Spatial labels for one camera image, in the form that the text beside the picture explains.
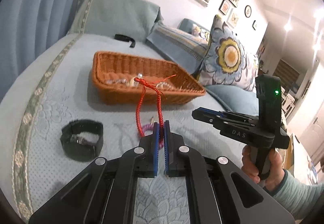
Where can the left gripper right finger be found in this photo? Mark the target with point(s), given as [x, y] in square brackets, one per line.
[175, 161]

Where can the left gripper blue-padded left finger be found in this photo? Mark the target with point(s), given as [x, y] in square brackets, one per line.
[148, 166]

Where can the right hand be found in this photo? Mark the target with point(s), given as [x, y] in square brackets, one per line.
[276, 171]

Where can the butterfly framed picture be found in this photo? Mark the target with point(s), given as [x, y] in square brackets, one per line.
[232, 20]

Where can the far patterned pillow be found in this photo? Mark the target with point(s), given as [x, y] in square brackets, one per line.
[193, 28]

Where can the teal bed headboard cushion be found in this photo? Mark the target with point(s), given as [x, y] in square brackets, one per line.
[132, 18]

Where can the orange wicker basket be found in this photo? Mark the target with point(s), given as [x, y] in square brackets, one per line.
[121, 79]

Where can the black wrist watch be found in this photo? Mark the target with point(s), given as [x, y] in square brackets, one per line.
[77, 147]

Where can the striped blue pillow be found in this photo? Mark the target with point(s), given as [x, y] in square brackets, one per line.
[184, 49]

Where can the black strap band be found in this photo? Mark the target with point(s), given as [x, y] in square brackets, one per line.
[126, 39]

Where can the small dark framed picture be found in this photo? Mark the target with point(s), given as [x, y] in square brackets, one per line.
[224, 7]

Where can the teal sleeve right forearm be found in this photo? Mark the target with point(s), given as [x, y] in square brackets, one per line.
[298, 198]

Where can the floral yellow blue pillow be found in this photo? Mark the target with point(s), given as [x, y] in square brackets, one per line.
[226, 61]

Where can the teal plain pillow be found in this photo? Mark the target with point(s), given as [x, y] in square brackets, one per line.
[235, 99]

